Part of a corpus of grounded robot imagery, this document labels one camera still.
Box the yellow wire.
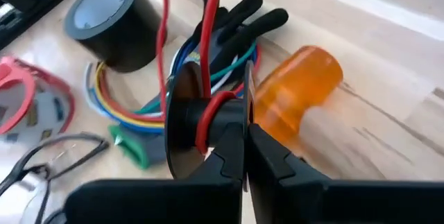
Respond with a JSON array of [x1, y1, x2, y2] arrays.
[[94, 62, 166, 130]]

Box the clear safety glasses black frame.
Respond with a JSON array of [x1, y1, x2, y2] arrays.
[[0, 132, 110, 224]]

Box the red clear-tape dispenser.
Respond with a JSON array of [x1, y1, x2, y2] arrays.
[[0, 55, 76, 145]]

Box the green wire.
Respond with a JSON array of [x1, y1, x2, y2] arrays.
[[133, 40, 259, 116]]

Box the white wire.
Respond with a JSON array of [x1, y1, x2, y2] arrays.
[[83, 53, 240, 121]]

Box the black plastic cord spool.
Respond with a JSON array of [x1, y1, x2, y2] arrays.
[[164, 60, 256, 180]]

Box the coloured cable bundle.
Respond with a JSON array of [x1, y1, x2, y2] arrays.
[[88, 36, 261, 135]]

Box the red wire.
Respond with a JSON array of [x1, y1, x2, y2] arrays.
[[99, 0, 262, 155]]

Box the orange translucent plastic cylinder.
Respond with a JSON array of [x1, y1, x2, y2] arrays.
[[252, 45, 344, 145]]

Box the dark grey duct tape roll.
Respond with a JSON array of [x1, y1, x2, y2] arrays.
[[63, 0, 167, 74]]

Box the black work glove green cuff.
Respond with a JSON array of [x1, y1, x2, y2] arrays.
[[109, 0, 289, 170]]

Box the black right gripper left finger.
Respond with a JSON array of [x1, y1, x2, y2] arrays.
[[64, 121, 246, 224]]

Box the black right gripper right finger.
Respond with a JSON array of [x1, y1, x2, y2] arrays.
[[246, 123, 444, 224]]

